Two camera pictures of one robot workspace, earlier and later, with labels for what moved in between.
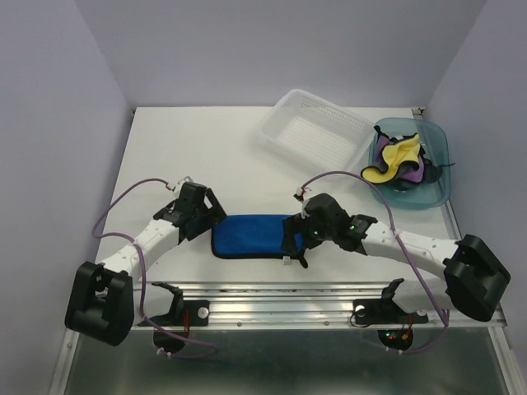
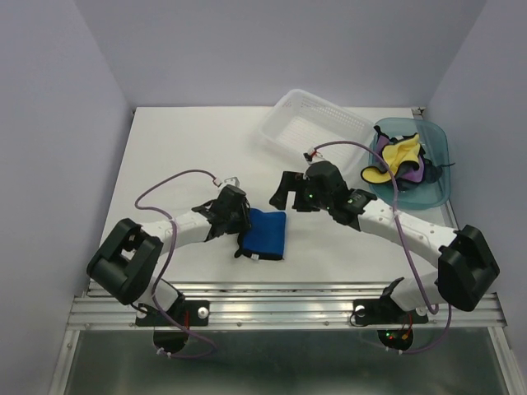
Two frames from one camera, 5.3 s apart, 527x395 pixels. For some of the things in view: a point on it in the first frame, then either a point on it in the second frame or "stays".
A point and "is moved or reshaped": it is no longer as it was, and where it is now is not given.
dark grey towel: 431,174 stays
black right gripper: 297,224 to 291,180
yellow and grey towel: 394,156 stays
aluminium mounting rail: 281,306 stays
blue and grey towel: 251,236 is moved or reshaped
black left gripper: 214,212 to 244,223
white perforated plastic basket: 316,134 stays
